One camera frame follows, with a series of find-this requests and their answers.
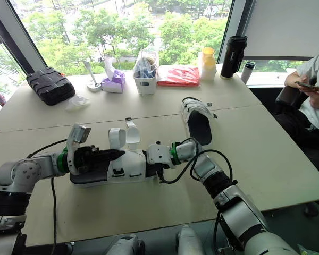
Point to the white bottle with yellow lid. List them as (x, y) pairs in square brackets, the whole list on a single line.
[(208, 66)]

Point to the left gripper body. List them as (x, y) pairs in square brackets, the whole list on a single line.
[(85, 159)]

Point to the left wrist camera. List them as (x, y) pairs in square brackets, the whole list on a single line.
[(78, 134)]

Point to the person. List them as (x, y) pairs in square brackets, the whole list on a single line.
[(315, 111)]

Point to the black tool case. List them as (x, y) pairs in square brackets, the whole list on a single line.
[(50, 86)]

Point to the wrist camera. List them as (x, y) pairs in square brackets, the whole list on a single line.
[(159, 155), (78, 134)]

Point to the clear crumpled plastic wrap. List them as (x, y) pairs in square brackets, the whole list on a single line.
[(77, 102)]

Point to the white brush on stand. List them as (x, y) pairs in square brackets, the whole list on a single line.
[(93, 85)]

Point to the white bin with plastic bag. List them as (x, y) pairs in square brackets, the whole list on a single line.
[(146, 79)]

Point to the white sandal with black insole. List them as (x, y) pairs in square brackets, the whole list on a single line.
[(199, 125), (130, 164)]

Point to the red plastic pack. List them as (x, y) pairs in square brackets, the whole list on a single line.
[(179, 76)]

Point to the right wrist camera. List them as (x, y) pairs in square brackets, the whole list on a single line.
[(159, 155)]

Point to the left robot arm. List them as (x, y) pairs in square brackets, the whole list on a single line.
[(21, 170)]

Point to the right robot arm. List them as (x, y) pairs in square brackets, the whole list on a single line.
[(236, 212)]

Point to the purple tissue pack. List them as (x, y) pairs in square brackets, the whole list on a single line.
[(113, 82)]

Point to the smartphone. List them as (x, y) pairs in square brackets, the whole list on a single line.
[(308, 86)]

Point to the black chair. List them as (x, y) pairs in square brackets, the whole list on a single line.
[(289, 97)]

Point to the white bottle with black cap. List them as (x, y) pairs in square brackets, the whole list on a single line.
[(247, 73)]

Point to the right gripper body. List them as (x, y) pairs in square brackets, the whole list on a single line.
[(152, 170)]

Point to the black thermos flask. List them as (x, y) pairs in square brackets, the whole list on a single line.
[(232, 58)]

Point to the robot body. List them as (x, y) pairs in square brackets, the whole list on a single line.
[(186, 241)]

